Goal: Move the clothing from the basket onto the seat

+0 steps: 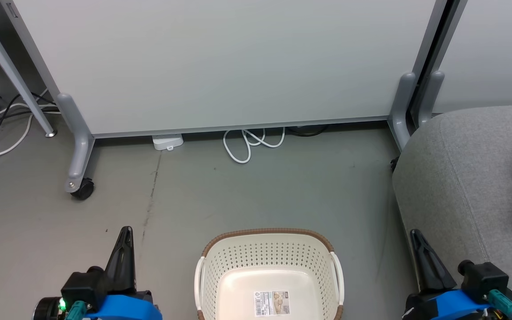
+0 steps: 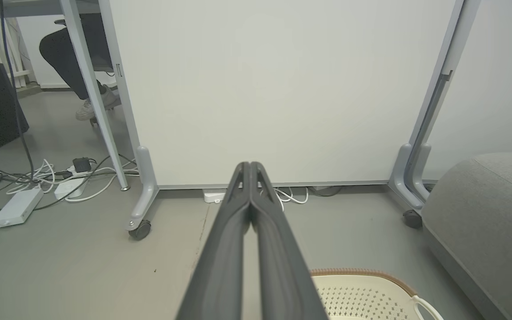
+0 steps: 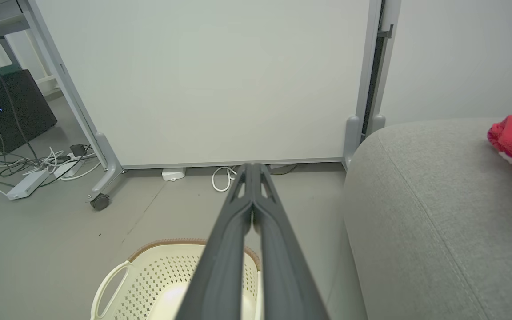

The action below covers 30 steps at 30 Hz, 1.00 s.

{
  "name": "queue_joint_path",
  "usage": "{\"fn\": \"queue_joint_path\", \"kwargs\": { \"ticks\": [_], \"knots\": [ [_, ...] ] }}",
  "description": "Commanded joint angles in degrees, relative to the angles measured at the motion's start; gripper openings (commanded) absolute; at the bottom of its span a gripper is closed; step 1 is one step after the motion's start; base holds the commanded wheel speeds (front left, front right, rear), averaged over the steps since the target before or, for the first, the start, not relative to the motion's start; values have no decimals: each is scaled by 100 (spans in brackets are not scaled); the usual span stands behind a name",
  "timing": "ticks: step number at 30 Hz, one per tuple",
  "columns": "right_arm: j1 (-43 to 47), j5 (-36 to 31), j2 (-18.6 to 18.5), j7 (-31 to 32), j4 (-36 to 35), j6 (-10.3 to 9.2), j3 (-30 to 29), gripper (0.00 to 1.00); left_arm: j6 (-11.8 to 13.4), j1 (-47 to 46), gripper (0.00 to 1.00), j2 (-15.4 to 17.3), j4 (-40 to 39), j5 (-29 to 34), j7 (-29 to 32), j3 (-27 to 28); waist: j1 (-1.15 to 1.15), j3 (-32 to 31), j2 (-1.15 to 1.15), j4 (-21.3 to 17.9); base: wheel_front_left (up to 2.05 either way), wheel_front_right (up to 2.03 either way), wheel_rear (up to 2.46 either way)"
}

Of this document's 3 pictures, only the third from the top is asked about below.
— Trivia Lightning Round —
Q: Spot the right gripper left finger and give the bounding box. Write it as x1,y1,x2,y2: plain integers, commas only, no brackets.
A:
175,164,253,320

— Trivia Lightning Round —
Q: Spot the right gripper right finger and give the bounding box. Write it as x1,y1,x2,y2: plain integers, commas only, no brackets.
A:
252,164,330,320

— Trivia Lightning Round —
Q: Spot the cream perforated laundry basket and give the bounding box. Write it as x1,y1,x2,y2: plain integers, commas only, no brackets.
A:
91,239,263,320

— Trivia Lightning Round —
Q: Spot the white power adapter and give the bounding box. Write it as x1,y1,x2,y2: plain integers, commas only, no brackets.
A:
162,168,186,182

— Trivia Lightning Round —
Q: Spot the black caster wheel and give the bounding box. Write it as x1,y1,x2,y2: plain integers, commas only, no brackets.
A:
90,194,111,211

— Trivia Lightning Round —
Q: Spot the grey fabric sofa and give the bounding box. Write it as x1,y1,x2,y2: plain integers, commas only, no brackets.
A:
327,118,512,320

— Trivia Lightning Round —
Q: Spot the white power strip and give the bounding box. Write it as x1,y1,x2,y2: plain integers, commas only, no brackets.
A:
6,169,50,200

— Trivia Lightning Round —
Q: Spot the black computer case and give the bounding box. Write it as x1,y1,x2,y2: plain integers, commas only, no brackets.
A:
0,69,58,154

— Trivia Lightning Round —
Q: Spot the coiled white cable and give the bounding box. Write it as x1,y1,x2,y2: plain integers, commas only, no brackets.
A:
212,166,239,192

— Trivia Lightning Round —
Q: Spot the thin black cable under panel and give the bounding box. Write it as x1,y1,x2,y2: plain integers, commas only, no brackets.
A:
269,164,299,175

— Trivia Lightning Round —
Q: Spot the white partition panel grey frame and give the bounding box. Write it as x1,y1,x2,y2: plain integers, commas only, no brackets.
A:
16,0,383,201
363,0,512,134

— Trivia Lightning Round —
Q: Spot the black floor cable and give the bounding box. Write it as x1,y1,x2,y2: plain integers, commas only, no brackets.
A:
0,0,79,178

